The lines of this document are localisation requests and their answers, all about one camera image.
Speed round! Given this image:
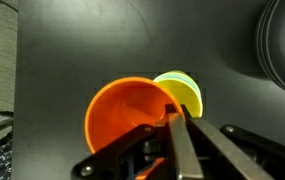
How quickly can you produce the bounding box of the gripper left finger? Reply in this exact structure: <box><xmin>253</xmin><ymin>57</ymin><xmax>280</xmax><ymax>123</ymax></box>
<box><xmin>70</xmin><ymin>103</ymin><xmax>206</xmax><ymax>180</ymax></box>

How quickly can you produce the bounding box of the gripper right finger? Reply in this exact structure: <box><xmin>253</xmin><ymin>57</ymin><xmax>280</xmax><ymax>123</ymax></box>
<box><xmin>181</xmin><ymin>105</ymin><xmax>285</xmax><ymax>180</ymax></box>

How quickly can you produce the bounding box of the orange plastic cup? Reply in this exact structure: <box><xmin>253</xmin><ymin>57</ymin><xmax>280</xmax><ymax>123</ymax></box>
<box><xmin>84</xmin><ymin>76</ymin><xmax>186</xmax><ymax>180</ymax></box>

